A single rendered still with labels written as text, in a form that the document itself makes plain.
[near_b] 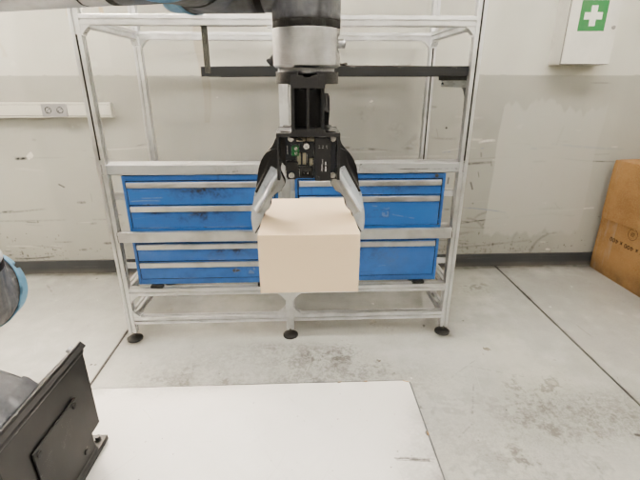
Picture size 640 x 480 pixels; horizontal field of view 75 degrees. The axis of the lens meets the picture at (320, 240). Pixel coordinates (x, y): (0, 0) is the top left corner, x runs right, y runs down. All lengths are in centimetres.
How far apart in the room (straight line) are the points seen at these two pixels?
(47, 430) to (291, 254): 43
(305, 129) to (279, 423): 56
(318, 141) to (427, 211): 167
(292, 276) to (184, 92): 244
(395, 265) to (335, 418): 142
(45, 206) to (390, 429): 292
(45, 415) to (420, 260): 180
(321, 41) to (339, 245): 22
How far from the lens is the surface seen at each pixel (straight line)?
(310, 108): 49
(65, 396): 76
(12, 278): 84
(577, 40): 311
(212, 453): 81
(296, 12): 48
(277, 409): 87
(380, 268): 216
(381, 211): 206
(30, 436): 70
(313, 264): 50
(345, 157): 53
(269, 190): 52
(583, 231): 360
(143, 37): 272
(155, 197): 211
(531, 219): 336
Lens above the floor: 129
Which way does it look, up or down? 21 degrees down
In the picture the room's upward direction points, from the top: straight up
